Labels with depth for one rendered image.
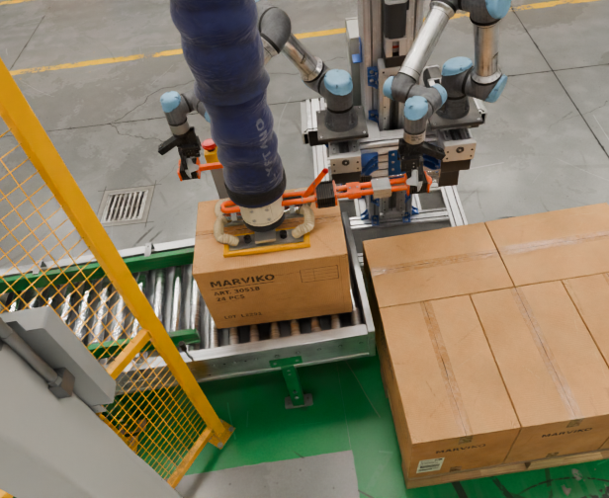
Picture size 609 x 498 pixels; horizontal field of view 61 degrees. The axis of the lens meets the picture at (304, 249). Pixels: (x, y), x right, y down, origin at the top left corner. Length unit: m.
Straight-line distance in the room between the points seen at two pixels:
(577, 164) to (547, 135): 0.34
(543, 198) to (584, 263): 1.12
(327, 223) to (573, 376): 1.10
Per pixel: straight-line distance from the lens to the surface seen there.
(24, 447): 1.00
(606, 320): 2.44
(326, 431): 2.63
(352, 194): 1.98
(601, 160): 4.02
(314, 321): 2.27
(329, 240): 2.01
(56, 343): 1.01
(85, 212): 1.46
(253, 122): 1.67
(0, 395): 0.95
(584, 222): 2.77
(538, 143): 4.05
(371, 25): 2.36
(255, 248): 2.00
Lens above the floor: 2.45
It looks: 49 degrees down
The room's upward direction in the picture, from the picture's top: 10 degrees counter-clockwise
